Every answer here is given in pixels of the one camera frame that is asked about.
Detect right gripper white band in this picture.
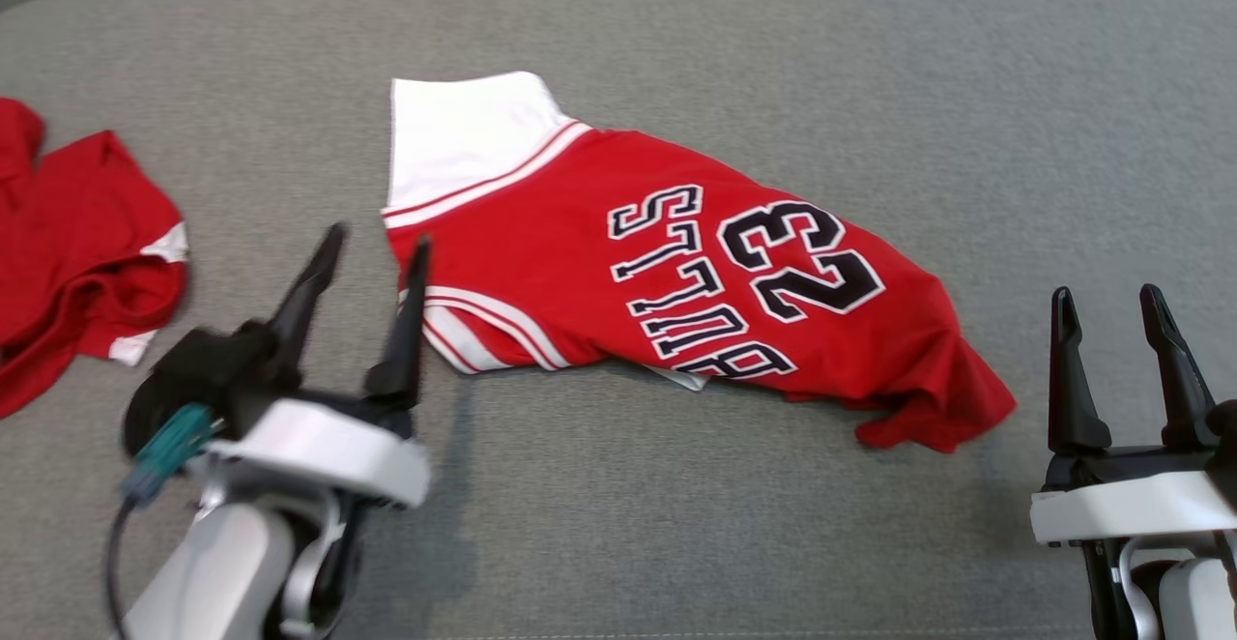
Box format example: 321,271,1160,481
1029,283,1237,549

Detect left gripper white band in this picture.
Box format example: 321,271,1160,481
188,222,433,510

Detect red jersey with number 23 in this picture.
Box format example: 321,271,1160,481
383,71,1018,454

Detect red shorts with white stripes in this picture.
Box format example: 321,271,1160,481
0,97,190,421

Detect teal connector on left gripper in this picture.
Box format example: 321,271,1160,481
120,403,215,508

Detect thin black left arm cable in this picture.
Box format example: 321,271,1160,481
103,500,138,640

